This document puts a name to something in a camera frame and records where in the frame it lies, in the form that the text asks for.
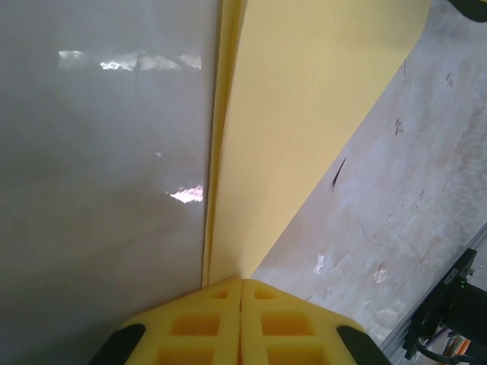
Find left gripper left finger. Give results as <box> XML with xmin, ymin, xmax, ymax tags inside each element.
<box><xmin>89</xmin><ymin>277</ymin><xmax>243</xmax><ymax>365</ymax></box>

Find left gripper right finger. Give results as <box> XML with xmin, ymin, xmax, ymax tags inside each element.
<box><xmin>241</xmin><ymin>278</ymin><xmax>390</xmax><ymax>365</ymax></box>

